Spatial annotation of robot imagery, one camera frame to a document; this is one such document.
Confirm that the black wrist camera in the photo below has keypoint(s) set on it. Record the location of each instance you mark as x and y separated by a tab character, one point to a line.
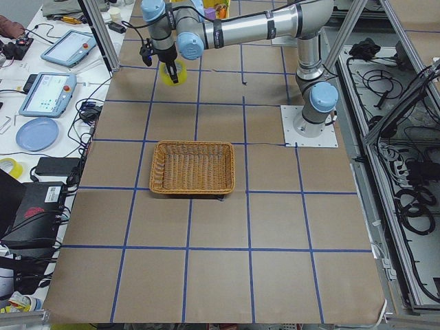
146	52

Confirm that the black computer box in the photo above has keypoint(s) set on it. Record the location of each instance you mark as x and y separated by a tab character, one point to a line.
31	214

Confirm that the blue plate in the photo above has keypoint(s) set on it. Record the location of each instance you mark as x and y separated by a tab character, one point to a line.
37	134

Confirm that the blue teach pendant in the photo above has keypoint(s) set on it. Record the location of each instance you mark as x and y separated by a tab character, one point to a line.
49	95
70	49

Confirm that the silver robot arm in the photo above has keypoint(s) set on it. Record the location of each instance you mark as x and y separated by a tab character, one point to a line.
180	29

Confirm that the white lilac cup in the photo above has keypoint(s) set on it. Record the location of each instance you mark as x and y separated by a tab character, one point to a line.
115	14

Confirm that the lower blue teach pendant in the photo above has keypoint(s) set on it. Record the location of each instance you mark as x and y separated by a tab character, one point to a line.
49	95

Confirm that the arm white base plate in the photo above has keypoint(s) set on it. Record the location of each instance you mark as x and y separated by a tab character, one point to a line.
284	41
299	133

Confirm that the black power brick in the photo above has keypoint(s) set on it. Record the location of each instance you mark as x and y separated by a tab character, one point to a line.
55	166

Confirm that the yellow clear tape roll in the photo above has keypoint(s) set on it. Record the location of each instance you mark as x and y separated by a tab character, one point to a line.
182	73

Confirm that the yellow plastic tray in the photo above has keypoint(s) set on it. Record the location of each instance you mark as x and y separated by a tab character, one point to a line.
217	4

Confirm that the grey cloth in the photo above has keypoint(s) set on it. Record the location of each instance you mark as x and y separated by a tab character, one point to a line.
60	7

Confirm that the yellow tape roll on desk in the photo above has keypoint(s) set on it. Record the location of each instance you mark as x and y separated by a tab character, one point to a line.
11	167

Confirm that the purple foam block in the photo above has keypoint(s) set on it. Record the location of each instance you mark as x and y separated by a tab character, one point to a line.
210	13

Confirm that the upper blue teach pendant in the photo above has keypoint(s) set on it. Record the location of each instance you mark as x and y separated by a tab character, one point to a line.
70	49

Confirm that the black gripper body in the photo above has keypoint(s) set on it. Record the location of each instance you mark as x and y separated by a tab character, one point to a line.
168	57

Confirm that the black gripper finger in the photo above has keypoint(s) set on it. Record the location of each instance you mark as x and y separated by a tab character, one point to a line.
171	73

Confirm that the brown wicker basket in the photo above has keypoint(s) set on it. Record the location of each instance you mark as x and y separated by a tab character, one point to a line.
192	168

